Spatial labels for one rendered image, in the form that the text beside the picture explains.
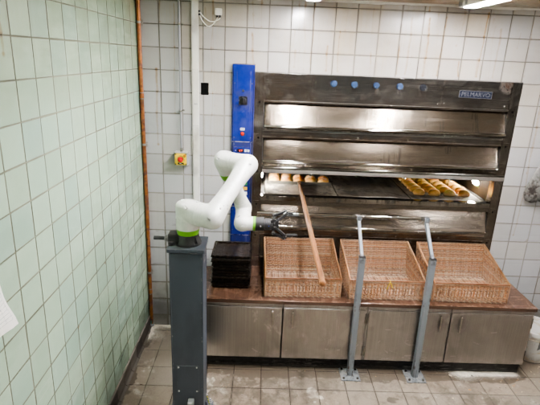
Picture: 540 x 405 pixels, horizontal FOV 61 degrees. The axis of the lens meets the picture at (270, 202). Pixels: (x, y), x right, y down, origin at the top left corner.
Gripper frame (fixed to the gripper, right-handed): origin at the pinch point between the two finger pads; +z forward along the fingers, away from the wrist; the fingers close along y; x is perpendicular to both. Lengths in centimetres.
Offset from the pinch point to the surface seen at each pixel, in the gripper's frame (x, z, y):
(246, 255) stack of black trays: -29, -32, 36
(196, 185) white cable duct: -62, -73, -7
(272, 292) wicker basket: -15, -13, 57
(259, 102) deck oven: -64, -28, -71
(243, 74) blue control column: -60, -39, -90
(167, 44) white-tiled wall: -63, -94, -108
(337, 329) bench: -11, 36, 82
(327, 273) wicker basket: -54, 32, 59
